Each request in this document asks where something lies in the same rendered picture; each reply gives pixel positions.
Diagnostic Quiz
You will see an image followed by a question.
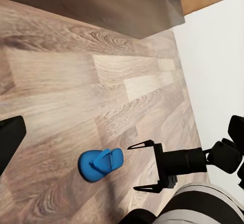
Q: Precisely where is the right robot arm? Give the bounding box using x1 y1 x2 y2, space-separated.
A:
127 138 244 194

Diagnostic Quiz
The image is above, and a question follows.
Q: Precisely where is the sandal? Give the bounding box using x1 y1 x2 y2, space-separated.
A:
78 148 124 182

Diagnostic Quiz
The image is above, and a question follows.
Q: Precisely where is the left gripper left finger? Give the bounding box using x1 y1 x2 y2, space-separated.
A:
0 115 26 176

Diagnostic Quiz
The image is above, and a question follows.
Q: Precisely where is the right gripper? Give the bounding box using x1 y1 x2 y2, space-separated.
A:
127 139 191 194

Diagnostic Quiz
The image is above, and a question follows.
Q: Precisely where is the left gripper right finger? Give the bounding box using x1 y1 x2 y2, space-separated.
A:
228 115 244 156

